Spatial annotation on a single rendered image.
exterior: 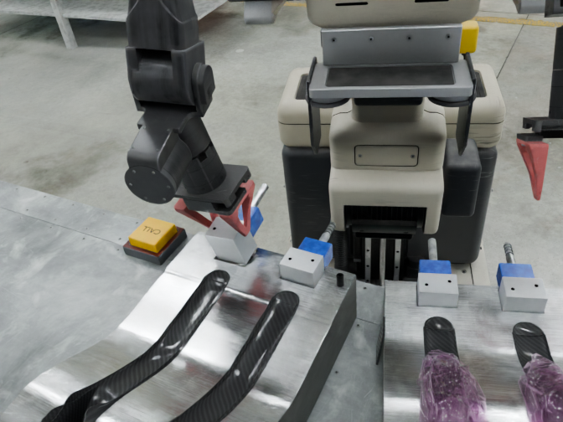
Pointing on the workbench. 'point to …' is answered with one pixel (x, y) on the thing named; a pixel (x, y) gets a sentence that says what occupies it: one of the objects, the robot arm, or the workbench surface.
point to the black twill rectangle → (380, 340)
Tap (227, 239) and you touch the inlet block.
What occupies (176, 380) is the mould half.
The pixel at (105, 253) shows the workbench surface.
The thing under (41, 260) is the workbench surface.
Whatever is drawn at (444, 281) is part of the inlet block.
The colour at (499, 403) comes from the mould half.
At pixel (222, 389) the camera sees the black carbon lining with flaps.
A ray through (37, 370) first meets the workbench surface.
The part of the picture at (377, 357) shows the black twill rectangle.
